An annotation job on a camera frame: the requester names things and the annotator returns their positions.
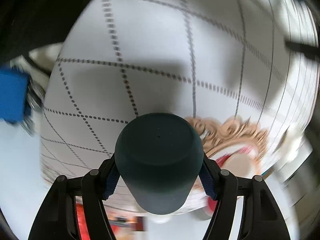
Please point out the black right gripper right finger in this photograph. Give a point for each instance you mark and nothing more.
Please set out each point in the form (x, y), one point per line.
(261, 216)

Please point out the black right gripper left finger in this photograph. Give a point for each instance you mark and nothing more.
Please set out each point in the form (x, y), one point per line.
(57, 217)

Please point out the dark teal plastic cup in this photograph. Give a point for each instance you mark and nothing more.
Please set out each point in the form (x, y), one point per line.
(159, 157)

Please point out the orange and white cup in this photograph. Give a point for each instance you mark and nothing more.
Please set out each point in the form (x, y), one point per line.
(239, 164)

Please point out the white patterned tablecloth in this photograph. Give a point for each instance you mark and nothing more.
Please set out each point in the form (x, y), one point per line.
(223, 65)

